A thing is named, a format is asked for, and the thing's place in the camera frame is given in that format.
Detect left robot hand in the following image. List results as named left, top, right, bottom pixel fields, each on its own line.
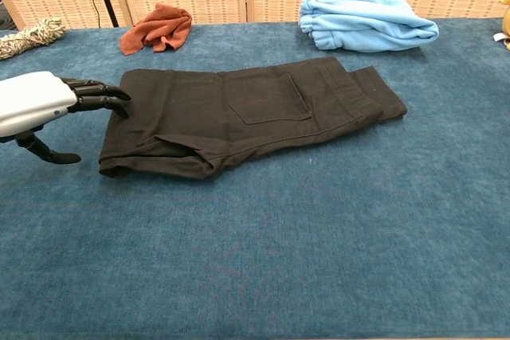
left=0, top=71, right=132, bottom=165

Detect black trousers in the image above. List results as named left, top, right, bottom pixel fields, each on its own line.
left=98, top=57, right=408, bottom=180

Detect rust brown cloth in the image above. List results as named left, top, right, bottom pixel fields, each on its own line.
left=120, top=2, right=193, bottom=57

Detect blue carpet table cover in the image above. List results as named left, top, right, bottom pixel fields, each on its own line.
left=0, top=17, right=510, bottom=340

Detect light blue fleece garment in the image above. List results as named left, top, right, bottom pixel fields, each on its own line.
left=298, top=0, right=440, bottom=53

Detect yellow plush toy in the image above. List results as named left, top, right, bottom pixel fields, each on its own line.
left=492, top=0, right=510, bottom=51

